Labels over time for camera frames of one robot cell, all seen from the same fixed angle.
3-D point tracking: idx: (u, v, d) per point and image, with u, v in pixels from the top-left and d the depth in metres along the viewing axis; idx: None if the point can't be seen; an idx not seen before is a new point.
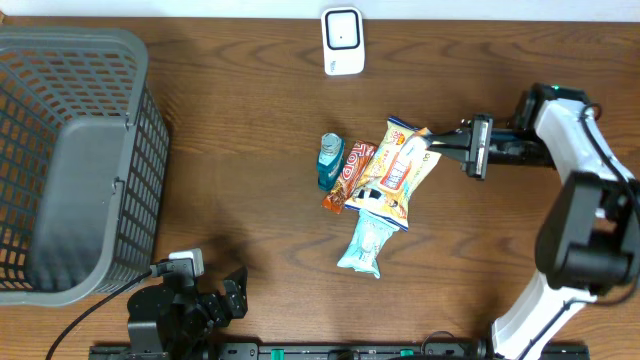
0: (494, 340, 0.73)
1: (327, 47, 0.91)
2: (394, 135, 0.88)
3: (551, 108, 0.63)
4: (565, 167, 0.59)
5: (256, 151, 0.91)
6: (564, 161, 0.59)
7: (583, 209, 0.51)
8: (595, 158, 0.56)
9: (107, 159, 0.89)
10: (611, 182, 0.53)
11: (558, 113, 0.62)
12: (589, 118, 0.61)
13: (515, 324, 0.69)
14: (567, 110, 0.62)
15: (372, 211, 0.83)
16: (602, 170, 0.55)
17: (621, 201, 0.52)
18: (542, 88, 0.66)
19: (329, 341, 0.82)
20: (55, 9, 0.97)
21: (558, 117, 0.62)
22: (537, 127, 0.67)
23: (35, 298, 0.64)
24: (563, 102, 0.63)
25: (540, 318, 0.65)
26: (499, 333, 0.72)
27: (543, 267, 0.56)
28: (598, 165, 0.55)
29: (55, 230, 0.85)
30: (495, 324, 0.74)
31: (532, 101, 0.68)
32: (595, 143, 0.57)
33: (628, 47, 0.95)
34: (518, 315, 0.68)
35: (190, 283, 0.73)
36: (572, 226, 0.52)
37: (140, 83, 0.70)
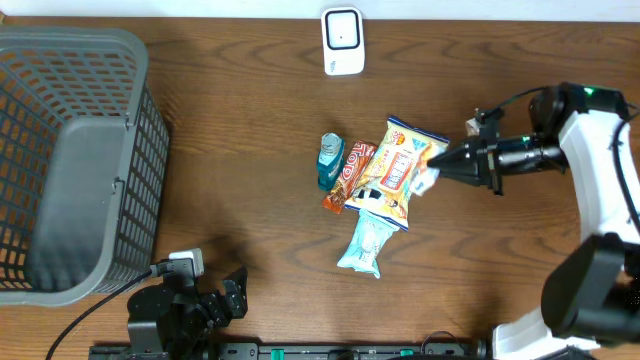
0: (494, 348, 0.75)
1: (327, 47, 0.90)
2: (394, 135, 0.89)
3: (579, 125, 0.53)
4: (586, 210, 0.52)
5: (255, 151, 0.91)
6: (586, 202, 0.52)
7: (601, 274, 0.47)
8: (621, 212, 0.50)
9: (107, 159, 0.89)
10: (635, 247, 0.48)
11: (588, 135, 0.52)
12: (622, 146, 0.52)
13: (514, 338, 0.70)
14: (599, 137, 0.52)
15: (372, 211, 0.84)
16: (628, 229, 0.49)
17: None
18: (571, 90, 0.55)
19: (329, 341, 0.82)
20: (55, 9, 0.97)
21: (587, 141, 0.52)
22: (561, 140, 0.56)
23: (35, 298, 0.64)
24: (594, 118, 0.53)
25: (542, 350, 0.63)
26: (499, 342, 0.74)
27: (551, 318, 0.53)
28: (623, 220, 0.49)
29: (56, 230, 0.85)
30: (495, 333, 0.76)
31: (559, 103, 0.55)
32: (625, 191, 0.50)
33: (628, 47, 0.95)
34: (519, 334, 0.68)
35: (190, 283, 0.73)
36: (588, 290, 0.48)
37: (140, 83, 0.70)
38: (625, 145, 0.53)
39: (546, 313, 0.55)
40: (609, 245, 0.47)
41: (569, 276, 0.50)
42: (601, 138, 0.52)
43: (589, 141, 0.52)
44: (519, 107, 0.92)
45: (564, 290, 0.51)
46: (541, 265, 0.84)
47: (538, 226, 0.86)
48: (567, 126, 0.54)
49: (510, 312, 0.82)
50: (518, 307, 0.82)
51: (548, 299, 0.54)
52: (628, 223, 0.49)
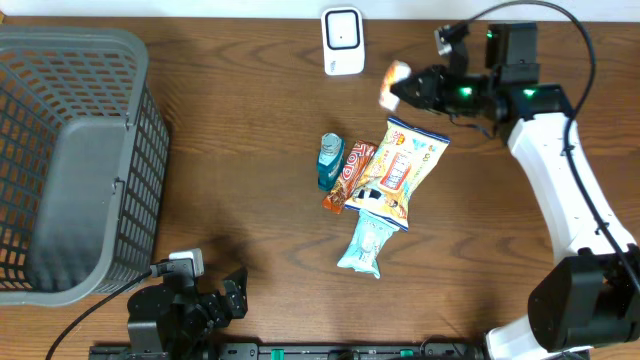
0: (491, 352, 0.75)
1: (327, 48, 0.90)
2: (394, 135, 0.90)
3: (527, 134, 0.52)
4: (554, 224, 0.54)
5: (255, 151, 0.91)
6: (553, 216, 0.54)
7: (584, 295, 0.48)
8: (589, 224, 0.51)
9: (107, 160, 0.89)
10: (610, 260, 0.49)
11: (538, 145, 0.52)
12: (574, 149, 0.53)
13: (511, 344, 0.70)
14: (549, 146, 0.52)
15: (372, 211, 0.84)
16: (596, 242, 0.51)
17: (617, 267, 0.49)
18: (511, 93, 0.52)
19: (329, 341, 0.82)
20: (55, 9, 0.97)
21: (539, 151, 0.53)
22: (510, 147, 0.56)
23: (36, 298, 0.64)
24: (542, 123, 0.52)
25: (537, 355, 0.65)
26: (495, 346, 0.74)
27: (541, 337, 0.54)
28: (592, 234, 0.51)
29: (55, 231, 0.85)
30: (489, 337, 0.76)
31: (502, 108, 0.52)
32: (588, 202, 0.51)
33: (628, 47, 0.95)
34: (514, 342, 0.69)
35: (190, 283, 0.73)
36: (575, 313, 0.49)
37: (140, 83, 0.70)
38: (577, 145, 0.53)
39: (536, 331, 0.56)
40: (584, 267, 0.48)
41: (553, 297, 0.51)
42: (551, 145, 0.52)
43: (541, 150, 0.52)
44: None
45: (551, 310, 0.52)
46: (542, 265, 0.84)
47: (538, 226, 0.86)
48: (515, 133, 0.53)
49: (510, 312, 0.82)
50: (518, 307, 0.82)
51: (536, 317, 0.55)
52: (596, 234, 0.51)
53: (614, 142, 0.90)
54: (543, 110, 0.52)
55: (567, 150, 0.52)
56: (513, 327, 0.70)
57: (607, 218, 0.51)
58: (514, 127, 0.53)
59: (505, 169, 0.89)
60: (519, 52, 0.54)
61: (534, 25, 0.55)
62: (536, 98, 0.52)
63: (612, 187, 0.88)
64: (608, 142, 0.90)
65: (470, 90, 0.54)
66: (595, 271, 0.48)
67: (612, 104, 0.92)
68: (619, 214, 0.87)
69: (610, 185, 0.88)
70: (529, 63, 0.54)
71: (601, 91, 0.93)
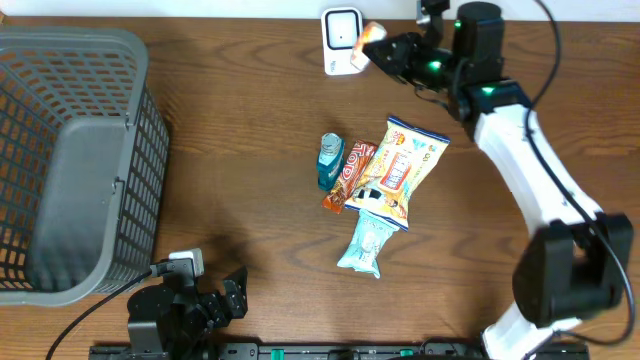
0: (490, 349, 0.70)
1: (327, 47, 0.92)
2: (394, 135, 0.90)
3: (490, 129, 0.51)
4: (526, 204, 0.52)
5: (255, 151, 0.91)
6: (524, 197, 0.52)
7: (560, 263, 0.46)
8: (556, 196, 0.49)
9: (107, 159, 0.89)
10: (580, 226, 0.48)
11: (500, 134, 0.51)
12: (535, 132, 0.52)
13: (505, 337, 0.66)
14: (510, 130, 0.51)
15: (372, 211, 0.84)
16: (567, 212, 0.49)
17: (590, 233, 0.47)
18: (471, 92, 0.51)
19: (329, 341, 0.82)
20: (55, 8, 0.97)
21: (503, 141, 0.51)
22: (476, 142, 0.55)
23: (36, 298, 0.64)
24: (503, 116, 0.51)
25: (530, 341, 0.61)
26: (492, 342, 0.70)
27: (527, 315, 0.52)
28: (560, 204, 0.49)
29: (55, 231, 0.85)
30: (487, 334, 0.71)
31: (465, 107, 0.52)
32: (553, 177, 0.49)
33: (628, 46, 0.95)
34: (508, 331, 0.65)
35: (190, 283, 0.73)
36: (554, 282, 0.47)
37: (140, 83, 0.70)
38: (538, 130, 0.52)
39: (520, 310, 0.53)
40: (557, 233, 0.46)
41: (530, 270, 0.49)
42: (513, 133, 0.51)
43: (504, 141, 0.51)
44: None
45: (530, 284, 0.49)
46: None
47: None
48: (479, 130, 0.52)
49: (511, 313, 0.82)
50: None
51: (518, 295, 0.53)
52: (563, 204, 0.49)
53: (614, 141, 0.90)
54: (500, 104, 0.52)
55: (529, 134, 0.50)
56: (505, 316, 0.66)
57: (571, 188, 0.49)
58: (477, 122, 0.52)
59: None
60: (482, 47, 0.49)
61: (499, 13, 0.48)
62: (490, 98, 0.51)
63: (612, 187, 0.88)
64: (608, 142, 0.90)
65: (439, 63, 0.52)
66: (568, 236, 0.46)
67: (611, 104, 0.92)
68: (619, 214, 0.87)
69: (610, 185, 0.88)
70: (491, 58, 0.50)
71: (601, 91, 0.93)
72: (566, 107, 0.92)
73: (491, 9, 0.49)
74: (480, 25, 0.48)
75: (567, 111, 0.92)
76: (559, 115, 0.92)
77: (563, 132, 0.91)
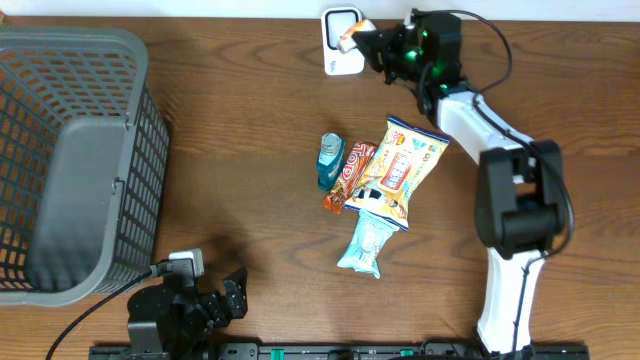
0: (484, 339, 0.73)
1: (327, 48, 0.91)
2: (394, 135, 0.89)
3: (447, 106, 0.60)
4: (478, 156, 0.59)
5: (255, 151, 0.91)
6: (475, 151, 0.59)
7: (502, 179, 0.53)
8: (495, 136, 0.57)
9: (107, 159, 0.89)
10: (519, 149, 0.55)
11: (453, 108, 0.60)
12: (481, 101, 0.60)
13: (494, 316, 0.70)
14: (457, 101, 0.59)
15: (372, 211, 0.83)
16: (506, 144, 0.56)
17: (531, 163, 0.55)
18: (433, 91, 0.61)
19: (329, 341, 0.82)
20: (54, 8, 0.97)
21: (454, 111, 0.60)
22: (440, 126, 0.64)
23: (36, 298, 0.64)
24: (454, 95, 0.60)
25: (511, 294, 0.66)
26: (486, 330, 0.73)
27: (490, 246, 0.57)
28: (501, 140, 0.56)
29: (55, 230, 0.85)
30: (480, 326, 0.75)
31: (428, 104, 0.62)
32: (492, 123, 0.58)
33: (628, 47, 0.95)
34: (491, 303, 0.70)
35: (190, 283, 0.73)
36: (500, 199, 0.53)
37: (140, 84, 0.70)
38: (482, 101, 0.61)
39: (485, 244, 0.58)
40: (496, 153, 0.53)
41: (482, 196, 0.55)
42: (462, 102, 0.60)
43: (456, 110, 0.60)
44: (519, 107, 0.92)
45: (484, 210, 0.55)
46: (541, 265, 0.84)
47: None
48: (440, 111, 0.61)
49: None
50: None
51: (479, 230, 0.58)
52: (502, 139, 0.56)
53: (614, 141, 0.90)
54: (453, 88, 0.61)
55: (474, 102, 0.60)
56: (488, 296, 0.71)
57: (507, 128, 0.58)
58: (438, 109, 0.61)
59: None
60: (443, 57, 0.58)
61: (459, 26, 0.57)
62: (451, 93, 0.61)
63: (612, 186, 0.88)
64: (608, 142, 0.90)
65: (415, 55, 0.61)
66: (507, 156, 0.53)
67: (612, 104, 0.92)
68: (619, 214, 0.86)
69: (610, 184, 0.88)
70: (452, 64, 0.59)
71: (601, 91, 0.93)
72: (566, 107, 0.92)
73: (455, 23, 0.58)
74: (441, 39, 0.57)
75: (567, 111, 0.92)
76: (560, 115, 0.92)
77: (563, 132, 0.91)
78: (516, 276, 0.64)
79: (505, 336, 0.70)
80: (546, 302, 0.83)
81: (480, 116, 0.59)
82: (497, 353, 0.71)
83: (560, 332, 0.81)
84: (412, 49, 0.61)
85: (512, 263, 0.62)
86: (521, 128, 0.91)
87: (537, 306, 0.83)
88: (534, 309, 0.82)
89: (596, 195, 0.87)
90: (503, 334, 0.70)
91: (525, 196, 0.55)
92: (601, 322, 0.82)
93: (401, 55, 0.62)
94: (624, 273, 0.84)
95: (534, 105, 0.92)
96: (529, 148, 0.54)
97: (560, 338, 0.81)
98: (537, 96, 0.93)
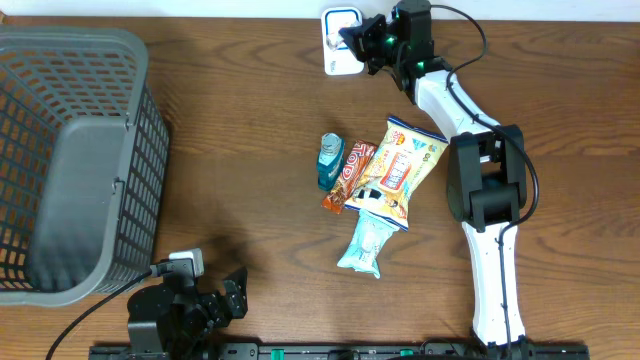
0: (479, 332, 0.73)
1: (327, 48, 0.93)
2: (394, 135, 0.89)
3: (423, 86, 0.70)
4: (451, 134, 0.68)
5: (255, 151, 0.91)
6: (449, 128, 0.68)
7: (471, 163, 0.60)
8: (466, 119, 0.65)
9: (107, 159, 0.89)
10: (486, 134, 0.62)
11: (429, 89, 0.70)
12: (455, 82, 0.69)
13: (483, 306, 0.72)
14: (432, 83, 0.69)
15: (372, 211, 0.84)
16: (475, 128, 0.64)
17: (497, 144, 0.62)
18: (409, 68, 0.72)
19: (329, 341, 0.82)
20: (55, 9, 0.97)
21: (430, 92, 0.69)
22: (418, 102, 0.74)
23: (36, 298, 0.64)
24: (430, 76, 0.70)
25: (491, 273, 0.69)
26: (479, 323, 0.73)
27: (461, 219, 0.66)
28: (470, 124, 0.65)
29: (55, 230, 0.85)
30: (474, 321, 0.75)
31: (406, 81, 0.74)
32: (462, 105, 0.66)
33: (628, 46, 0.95)
34: (479, 288, 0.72)
35: (190, 283, 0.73)
36: (468, 180, 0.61)
37: (140, 84, 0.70)
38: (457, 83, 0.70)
39: (457, 217, 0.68)
40: (464, 140, 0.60)
41: (453, 177, 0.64)
42: (437, 85, 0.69)
43: (432, 91, 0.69)
44: (519, 107, 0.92)
45: (455, 188, 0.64)
46: (541, 265, 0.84)
47: (538, 226, 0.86)
48: (418, 90, 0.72)
49: None
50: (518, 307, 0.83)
51: (451, 204, 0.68)
52: (472, 124, 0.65)
53: (614, 141, 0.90)
54: (431, 69, 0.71)
55: (448, 84, 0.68)
56: (476, 290, 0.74)
57: (476, 111, 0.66)
58: (415, 86, 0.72)
59: None
60: (417, 35, 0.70)
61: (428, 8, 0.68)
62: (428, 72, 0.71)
63: (612, 186, 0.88)
64: (608, 141, 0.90)
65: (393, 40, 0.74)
66: (474, 142, 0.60)
67: (612, 103, 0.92)
68: (619, 213, 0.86)
69: (610, 184, 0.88)
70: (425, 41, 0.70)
71: (601, 91, 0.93)
72: (566, 107, 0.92)
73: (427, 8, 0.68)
74: (412, 17, 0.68)
75: (567, 111, 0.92)
76: (560, 114, 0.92)
77: (563, 131, 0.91)
78: (493, 249, 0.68)
79: (498, 325, 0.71)
80: (546, 302, 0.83)
81: (453, 100, 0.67)
82: (493, 343, 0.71)
83: (560, 333, 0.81)
84: (390, 37, 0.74)
85: (486, 235, 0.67)
86: (521, 127, 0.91)
87: (537, 305, 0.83)
88: (534, 309, 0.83)
89: (595, 195, 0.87)
90: (495, 322, 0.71)
91: (489, 175, 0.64)
92: (601, 322, 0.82)
93: (381, 41, 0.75)
94: (624, 273, 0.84)
95: (534, 105, 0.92)
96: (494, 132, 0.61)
97: (561, 338, 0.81)
98: (538, 95, 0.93)
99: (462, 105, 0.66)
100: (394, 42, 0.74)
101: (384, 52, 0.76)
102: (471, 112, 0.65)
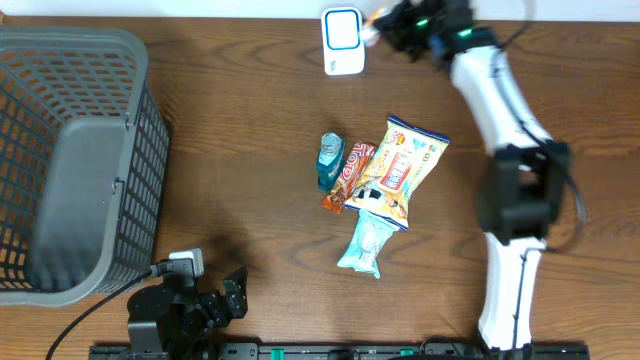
0: (484, 336, 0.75)
1: (327, 48, 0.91)
2: (394, 135, 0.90)
3: (466, 64, 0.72)
4: (490, 133, 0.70)
5: (255, 151, 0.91)
6: (489, 126, 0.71)
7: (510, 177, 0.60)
8: (512, 125, 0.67)
9: (107, 159, 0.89)
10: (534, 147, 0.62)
11: (475, 70, 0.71)
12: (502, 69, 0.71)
13: (494, 313, 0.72)
14: (480, 63, 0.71)
15: (372, 211, 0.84)
16: (521, 135, 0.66)
17: (540, 158, 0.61)
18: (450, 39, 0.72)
19: (329, 341, 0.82)
20: (54, 8, 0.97)
21: (477, 76, 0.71)
22: (457, 78, 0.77)
23: (35, 298, 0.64)
24: (474, 57, 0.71)
25: (509, 287, 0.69)
26: (486, 328, 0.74)
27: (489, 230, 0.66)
28: (515, 130, 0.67)
29: (56, 230, 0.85)
30: (481, 323, 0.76)
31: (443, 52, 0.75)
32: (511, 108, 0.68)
33: (628, 47, 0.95)
34: (493, 298, 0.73)
35: (190, 283, 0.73)
36: (506, 190, 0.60)
37: (140, 84, 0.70)
38: (505, 71, 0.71)
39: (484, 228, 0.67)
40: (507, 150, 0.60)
41: (489, 189, 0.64)
42: (485, 70, 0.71)
43: (478, 74, 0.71)
44: None
45: (488, 201, 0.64)
46: (542, 265, 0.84)
47: None
48: (461, 67, 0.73)
49: None
50: None
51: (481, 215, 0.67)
52: (516, 132, 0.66)
53: (613, 141, 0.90)
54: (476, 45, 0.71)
55: (496, 73, 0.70)
56: (487, 297, 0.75)
57: (524, 118, 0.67)
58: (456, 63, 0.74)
59: None
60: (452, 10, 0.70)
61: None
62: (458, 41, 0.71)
63: (611, 186, 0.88)
64: (608, 141, 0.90)
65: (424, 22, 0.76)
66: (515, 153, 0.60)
67: (612, 104, 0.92)
68: (619, 213, 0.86)
69: (610, 184, 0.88)
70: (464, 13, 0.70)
71: (601, 91, 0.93)
72: (566, 107, 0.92)
73: None
74: None
75: (567, 111, 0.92)
76: (559, 114, 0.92)
77: (562, 131, 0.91)
78: (516, 265, 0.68)
79: (505, 332, 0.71)
80: (546, 302, 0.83)
81: (501, 96, 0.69)
82: (497, 348, 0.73)
83: (560, 332, 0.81)
84: (422, 19, 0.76)
85: (512, 251, 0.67)
86: None
87: (538, 306, 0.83)
88: (535, 309, 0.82)
89: (595, 195, 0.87)
90: (503, 329, 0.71)
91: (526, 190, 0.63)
92: (601, 322, 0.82)
93: (412, 25, 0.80)
94: (624, 273, 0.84)
95: (535, 105, 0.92)
96: (541, 149, 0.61)
97: (560, 338, 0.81)
98: (537, 95, 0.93)
99: (511, 107, 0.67)
100: (426, 25, 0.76)
101: (417, 35, 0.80)
102: (519, 119, 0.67)
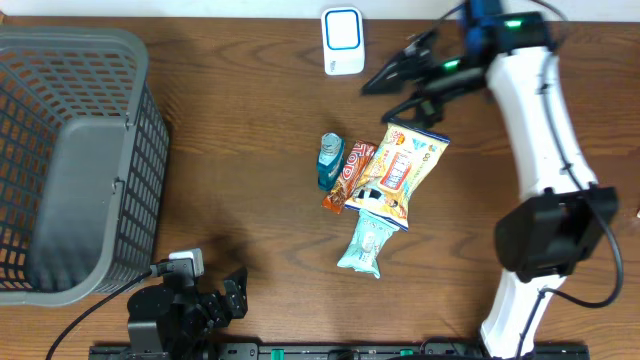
0: (487, 345, 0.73)
1: (327, 47, 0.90)
2: (394, 135, 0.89)
3: (507, 68, 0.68)
4: (524, 155, 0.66)
5: (255, 151, 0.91)
6: (524, 150, 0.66)
7: (546, 222, 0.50)
8: (556, 164, 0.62)
9: (106, 159, 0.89)
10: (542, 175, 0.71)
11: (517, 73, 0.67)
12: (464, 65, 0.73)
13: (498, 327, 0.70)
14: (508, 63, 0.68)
15: (372, 211, 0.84)
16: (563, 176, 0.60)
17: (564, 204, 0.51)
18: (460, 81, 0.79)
19: (329, 341, 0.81)
20: (54, 8, 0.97)
21: (519, 85, 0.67)
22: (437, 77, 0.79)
23: (35, 298, 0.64)
24: (520, 60, 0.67)
25: (520, 315, 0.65)
26: (489, 337, 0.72)
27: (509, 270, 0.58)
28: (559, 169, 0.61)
29: (56, 230, 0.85)
30: (483, 329, 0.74)
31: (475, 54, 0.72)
32: (555, 144, 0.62)
33: (628, 47, 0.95)
34: (499, 315, 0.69)
35: (190, 283, 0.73)
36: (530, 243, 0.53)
37: (140, 84, 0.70)
38: (553, 86, 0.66)
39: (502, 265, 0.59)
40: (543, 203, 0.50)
41: (518, 224, 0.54)
42: (529, 81, 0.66)
43: (520, 87, 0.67)
44: None
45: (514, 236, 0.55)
46: None
47: None
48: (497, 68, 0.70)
49: None
50: None
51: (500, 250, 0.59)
52: (544, 159, 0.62)
53: (613, 142, 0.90)
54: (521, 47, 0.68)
55: (542, 87, 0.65)
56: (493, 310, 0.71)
57: (570, 160, 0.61)
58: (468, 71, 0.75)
59: (503, 168, 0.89)
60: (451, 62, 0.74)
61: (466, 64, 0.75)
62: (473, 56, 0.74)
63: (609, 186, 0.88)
64: (608, 141, 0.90)
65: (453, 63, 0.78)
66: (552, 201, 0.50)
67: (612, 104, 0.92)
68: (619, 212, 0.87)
69: (609, 186, 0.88)
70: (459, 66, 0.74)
71: (602, 91, 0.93)
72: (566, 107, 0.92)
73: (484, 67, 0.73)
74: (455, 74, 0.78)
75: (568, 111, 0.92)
76: None
77: None
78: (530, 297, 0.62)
79: (508, 345, 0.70)
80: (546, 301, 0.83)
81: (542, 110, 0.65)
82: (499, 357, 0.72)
83: (560, 332, 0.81)
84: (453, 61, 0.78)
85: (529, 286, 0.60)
86: None
87: None
88: None
89: None
90: (506, 343, 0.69)
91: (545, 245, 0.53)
92: (601, 322, 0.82)
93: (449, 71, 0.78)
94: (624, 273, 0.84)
95: None
96: (583, 193, 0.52)
97: (561, 337, 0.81)
98: None
99: (560, 147, 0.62)
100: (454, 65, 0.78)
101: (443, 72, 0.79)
102: (563, 160, 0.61)
